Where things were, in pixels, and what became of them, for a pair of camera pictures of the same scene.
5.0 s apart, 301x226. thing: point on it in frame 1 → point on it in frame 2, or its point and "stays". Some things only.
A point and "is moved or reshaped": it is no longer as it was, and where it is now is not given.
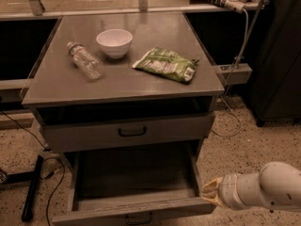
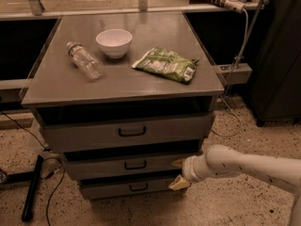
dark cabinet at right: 275,91 stays
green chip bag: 167,64 stays
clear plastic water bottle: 89,63 stays
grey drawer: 134,184 is moved or reshaped
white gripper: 228,190 → 188,169
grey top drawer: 89,135 stays
